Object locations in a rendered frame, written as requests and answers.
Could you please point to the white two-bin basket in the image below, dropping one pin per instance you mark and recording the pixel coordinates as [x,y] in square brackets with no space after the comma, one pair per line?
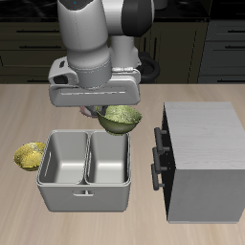
[83,199]

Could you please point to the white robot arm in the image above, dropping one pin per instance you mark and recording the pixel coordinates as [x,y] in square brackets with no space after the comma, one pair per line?
[86,35]

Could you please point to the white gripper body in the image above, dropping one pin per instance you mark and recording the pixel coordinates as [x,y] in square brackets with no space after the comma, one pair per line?
[127,91]

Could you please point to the grey kitchen drawers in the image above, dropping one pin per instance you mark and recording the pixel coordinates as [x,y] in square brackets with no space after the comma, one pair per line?
[223,48]

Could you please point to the white cabinet with dark front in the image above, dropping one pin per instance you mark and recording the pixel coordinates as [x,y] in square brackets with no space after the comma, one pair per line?
[204,140]

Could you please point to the yellow bowl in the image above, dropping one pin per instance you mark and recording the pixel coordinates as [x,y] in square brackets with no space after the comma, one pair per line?
[29,156]

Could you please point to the green bowl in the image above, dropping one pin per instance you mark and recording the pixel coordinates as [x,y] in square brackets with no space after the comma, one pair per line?
[121,119]

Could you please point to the dark kitchen cupboards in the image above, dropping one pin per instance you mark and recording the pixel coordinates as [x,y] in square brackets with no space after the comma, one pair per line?
[28,48]

